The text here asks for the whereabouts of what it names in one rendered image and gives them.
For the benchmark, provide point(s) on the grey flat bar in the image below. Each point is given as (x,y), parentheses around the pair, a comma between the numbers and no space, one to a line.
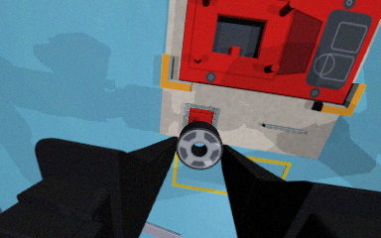
(157,231)

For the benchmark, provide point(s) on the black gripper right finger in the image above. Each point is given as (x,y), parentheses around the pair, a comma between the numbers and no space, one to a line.
(266,206)

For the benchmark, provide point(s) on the yellow rectangular outline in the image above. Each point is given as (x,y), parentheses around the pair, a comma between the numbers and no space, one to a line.
(288,165)

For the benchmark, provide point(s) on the black and grey toy wheel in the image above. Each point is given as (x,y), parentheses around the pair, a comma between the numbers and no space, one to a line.
(204,157)

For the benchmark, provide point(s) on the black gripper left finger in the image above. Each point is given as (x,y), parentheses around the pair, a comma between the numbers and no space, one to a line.
(132,179)

